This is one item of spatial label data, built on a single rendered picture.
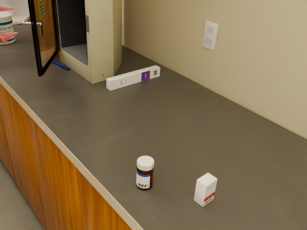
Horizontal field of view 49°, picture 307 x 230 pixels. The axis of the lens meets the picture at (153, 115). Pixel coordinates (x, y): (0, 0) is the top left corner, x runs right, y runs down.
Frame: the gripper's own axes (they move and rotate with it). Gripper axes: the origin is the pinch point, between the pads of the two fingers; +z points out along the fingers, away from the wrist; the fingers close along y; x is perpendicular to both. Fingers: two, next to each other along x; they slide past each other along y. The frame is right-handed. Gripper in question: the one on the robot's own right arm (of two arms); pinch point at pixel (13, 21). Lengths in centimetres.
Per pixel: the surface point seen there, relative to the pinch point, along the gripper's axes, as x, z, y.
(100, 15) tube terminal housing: -19.2, 28.5, 2.4
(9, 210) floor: 28, -14, -119
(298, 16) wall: -81, 66, 10
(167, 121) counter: -61, 30, -27
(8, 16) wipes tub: 50, 13, -11
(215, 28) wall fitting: -48, 65, -2
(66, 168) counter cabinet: -46, -5, -42
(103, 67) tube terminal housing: -18.8, 28.7, -20.1
